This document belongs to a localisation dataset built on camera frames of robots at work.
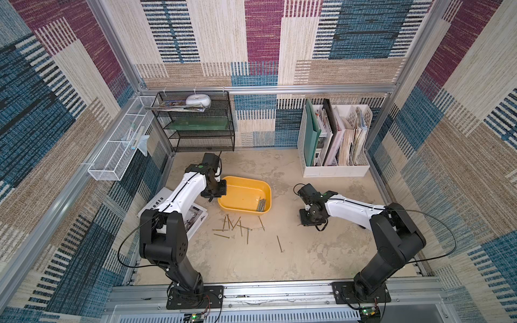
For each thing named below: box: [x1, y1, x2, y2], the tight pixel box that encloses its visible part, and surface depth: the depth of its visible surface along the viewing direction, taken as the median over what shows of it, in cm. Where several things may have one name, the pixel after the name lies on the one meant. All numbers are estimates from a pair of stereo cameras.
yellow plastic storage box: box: [217, 175, 272, 216], surface depth 98 cm
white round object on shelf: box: [185, 93, 213, 109], surface depth 91 cm
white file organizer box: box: [297, 104, 373, 178], surface depth 102 cm
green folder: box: [298, 98, 322, 167], surface depth 96 cm
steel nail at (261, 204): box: [255, 196, 267, 212], surface depth 98 cm
